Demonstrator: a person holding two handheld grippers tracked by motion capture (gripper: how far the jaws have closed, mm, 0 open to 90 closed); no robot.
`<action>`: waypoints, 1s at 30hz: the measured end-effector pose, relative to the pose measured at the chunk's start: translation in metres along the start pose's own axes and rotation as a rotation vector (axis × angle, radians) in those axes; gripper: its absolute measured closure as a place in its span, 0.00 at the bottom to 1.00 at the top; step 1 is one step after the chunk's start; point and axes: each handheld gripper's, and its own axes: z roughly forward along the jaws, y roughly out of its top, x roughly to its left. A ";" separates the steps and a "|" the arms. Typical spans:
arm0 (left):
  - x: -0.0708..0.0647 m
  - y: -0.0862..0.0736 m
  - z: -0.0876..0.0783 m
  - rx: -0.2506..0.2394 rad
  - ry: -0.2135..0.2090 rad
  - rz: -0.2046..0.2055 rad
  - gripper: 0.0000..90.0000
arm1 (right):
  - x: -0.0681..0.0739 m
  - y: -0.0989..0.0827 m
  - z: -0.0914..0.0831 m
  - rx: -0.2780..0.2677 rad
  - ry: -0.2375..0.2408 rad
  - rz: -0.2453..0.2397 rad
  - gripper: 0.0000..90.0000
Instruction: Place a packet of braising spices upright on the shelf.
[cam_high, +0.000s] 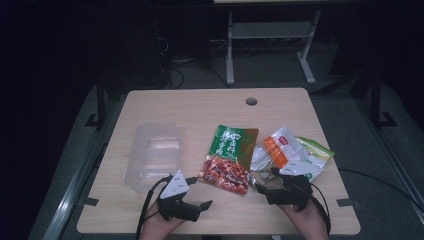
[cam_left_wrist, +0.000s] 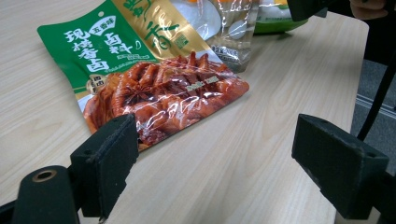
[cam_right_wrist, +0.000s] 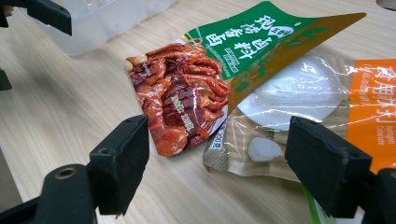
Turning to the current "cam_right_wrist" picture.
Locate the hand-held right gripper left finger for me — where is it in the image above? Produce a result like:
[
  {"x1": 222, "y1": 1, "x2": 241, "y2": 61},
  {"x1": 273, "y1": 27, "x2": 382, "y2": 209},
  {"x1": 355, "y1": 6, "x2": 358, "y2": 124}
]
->
[{"x1": 88, "y1": 114, "x2": 150, "y2": 217}]

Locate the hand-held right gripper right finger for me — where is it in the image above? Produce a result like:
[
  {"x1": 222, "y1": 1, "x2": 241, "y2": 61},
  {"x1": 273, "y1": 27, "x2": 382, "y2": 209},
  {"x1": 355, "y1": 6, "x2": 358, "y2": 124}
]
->
[{"x1": 284, "y1": 116, "x2": 374, "y2": 219}]

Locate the clear plastic container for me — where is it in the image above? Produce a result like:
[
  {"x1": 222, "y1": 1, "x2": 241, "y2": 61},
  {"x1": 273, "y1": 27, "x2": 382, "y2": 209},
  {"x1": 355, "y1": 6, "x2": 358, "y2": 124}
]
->
[{"x1": 43, "y1": 0, "x2": 179, "y2": 58}]

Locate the orange and clear powder packet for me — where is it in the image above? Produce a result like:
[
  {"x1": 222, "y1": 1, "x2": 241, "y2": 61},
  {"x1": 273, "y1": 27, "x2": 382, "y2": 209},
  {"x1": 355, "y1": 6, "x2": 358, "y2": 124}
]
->
[{"x1": 202, "y1": 55, "x2": 396, "y2": 183}]

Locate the green seasoning packet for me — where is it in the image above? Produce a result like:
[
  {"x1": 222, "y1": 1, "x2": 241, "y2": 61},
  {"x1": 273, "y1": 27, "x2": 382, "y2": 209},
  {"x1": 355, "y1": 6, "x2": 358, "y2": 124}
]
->
[{"x1": 124, "y1": 1, "x2": 368, "y2": 158}]

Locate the green and white packet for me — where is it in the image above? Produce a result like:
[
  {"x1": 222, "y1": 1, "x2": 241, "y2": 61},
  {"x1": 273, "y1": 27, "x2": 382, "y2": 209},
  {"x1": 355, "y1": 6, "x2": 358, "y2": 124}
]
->
[{"x1": 300, "y1": 183, "x2": 366, "y2": 224}]

